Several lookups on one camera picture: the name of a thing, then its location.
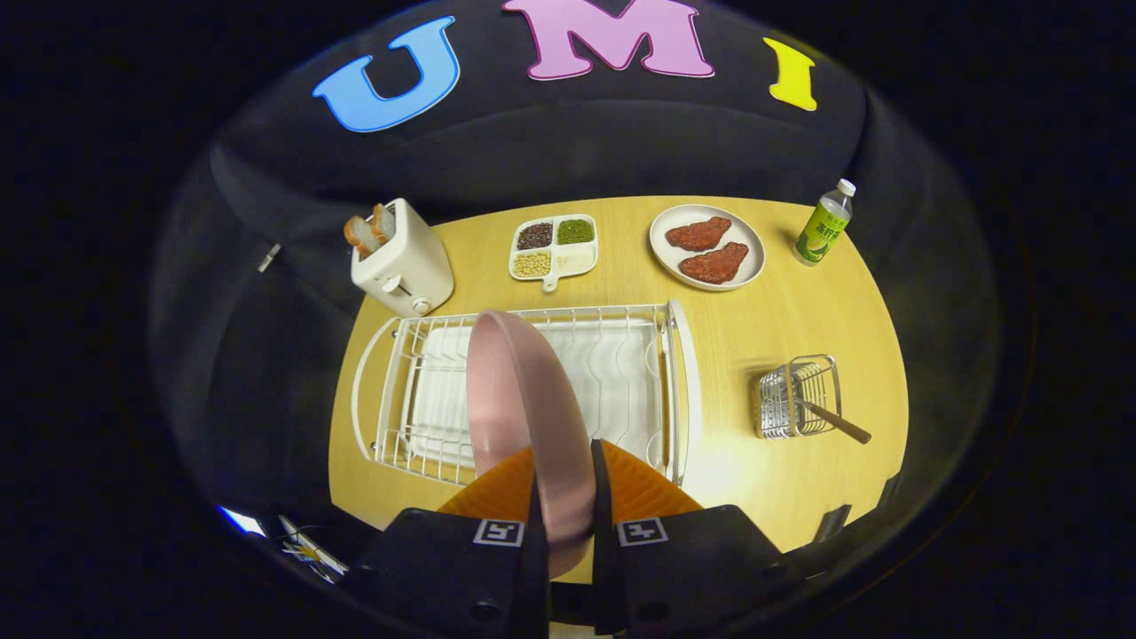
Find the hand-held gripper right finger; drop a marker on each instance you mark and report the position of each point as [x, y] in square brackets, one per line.
[683, 568]

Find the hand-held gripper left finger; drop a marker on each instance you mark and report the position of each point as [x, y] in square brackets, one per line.
[444, 568]

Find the pink plate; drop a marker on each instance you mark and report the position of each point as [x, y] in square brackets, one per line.
[524, 417]

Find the white plate with meat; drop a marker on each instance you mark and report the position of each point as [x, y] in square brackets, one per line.
[750, 257]

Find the white divided dish with beans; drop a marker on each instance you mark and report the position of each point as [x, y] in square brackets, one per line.
[572, 260]

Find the computer monitor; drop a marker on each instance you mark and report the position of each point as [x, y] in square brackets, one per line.
[241, 521]

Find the white toaster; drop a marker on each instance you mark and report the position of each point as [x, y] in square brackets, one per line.
[408, 266]

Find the red meat piece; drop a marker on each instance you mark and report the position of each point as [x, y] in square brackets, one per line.
[714, 264]
[699, 233]

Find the toast bread slice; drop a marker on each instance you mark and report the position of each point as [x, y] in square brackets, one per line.
[359, 235]
[384, 222]

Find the small silver clip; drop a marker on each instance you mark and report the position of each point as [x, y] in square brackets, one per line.
[269, 257]

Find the green label drink bottle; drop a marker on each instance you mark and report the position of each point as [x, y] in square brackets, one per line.
[821, 231]

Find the black backdrop cloth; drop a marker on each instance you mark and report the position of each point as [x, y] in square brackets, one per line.
[621, 142]

